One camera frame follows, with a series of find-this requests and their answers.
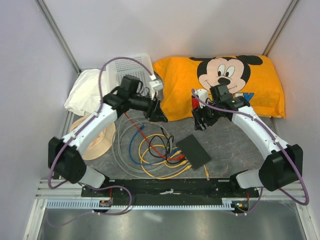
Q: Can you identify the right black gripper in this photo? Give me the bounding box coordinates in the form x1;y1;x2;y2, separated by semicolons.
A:
191;98;222;131

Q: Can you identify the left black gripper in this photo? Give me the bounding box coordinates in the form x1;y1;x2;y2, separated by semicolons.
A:
129;91;168;124

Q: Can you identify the black network switch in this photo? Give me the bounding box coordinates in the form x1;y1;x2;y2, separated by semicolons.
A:
176;134;212;170

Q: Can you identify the blue ethernet cable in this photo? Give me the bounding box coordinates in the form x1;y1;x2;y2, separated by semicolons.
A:
129;124;180;166

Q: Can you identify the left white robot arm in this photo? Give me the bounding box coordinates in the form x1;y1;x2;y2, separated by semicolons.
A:
48;75;168;197

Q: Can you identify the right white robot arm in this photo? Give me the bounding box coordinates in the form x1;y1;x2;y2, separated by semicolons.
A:
191;84;303;197

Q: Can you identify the white plastic basket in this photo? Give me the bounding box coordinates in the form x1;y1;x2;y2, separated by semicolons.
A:
98;53;155;98

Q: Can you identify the orange Mickey pillow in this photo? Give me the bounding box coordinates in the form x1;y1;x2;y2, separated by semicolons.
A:
153;55;286;122

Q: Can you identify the beige hat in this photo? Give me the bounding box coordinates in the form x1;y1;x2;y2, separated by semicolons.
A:
69;118;116;161

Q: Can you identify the white cloth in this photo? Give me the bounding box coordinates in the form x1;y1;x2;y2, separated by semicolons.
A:
64;69;100;116

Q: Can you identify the black cable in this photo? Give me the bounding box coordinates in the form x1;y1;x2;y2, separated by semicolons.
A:
148;127;176;158

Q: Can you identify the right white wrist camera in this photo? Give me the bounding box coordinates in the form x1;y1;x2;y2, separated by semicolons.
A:
195;88;209;102

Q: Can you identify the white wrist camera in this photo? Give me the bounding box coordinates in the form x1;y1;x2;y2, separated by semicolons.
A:
195;88;209;102
149;74;164;94

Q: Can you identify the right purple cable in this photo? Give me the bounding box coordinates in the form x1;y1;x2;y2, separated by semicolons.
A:
191;87;310;218

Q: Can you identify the purple cable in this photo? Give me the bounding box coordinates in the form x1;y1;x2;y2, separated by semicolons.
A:
47;57;156;190
191;87;310;218

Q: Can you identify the grey ethernet cable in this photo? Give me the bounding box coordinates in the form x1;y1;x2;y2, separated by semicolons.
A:
111;116;186;179

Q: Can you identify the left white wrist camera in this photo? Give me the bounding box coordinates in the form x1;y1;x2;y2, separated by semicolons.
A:
149;74;164;94

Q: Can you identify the red ethernet cable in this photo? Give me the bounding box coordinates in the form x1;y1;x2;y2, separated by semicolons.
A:
123;111;185;160

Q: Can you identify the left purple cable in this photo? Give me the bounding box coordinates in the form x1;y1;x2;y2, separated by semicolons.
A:
47;57;156;190

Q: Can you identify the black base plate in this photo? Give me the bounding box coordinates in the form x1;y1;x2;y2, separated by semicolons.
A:
81;177;261;207

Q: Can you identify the aluminium rail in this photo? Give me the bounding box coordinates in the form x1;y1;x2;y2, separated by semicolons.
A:
36;179;305;202

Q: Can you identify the slotted cable duct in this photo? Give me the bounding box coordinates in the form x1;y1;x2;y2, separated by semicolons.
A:
46;198;245;211

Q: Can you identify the right aluminium frame post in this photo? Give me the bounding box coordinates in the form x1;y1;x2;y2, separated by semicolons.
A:
262;0;301;57

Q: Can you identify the aluminium frame post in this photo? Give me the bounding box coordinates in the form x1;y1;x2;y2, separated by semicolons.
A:
35;0;82;75
262;0;301;57

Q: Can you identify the left aluminium frame post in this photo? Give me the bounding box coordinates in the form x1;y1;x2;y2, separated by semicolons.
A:
35;0;82;75

